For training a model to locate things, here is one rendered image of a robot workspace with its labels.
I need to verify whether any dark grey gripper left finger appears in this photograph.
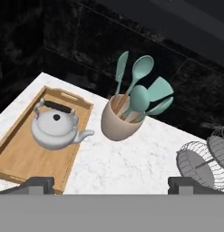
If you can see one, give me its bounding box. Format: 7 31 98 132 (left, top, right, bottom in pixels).
0 176 55 196

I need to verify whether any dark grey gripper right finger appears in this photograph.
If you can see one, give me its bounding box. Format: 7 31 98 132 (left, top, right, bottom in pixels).
167 176 224 196

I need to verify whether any wooden tray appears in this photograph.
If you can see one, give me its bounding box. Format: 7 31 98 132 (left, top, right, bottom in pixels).
0 85 95 195

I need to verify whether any teal narrow spatula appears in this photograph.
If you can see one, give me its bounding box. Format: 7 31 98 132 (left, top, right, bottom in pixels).
130 96 174 123

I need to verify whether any beige utensil pot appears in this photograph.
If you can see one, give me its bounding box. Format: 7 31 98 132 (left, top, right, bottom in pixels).
100 93 147 142

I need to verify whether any teal ladle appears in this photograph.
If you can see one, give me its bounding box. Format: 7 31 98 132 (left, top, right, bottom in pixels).
119 84 151 120

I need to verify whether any teal spoon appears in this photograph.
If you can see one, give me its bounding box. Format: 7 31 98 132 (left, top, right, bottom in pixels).
116 54 155 114

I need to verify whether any teal knife-shaped utensil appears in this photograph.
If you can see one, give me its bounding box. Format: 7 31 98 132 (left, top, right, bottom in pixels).
112 50 130 105

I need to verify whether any grey wire stand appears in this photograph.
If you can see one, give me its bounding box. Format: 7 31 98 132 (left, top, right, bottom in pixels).
176 125 224 193

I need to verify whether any white kettle with black handle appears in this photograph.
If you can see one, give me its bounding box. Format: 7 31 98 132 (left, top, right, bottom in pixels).
30 97 95 151

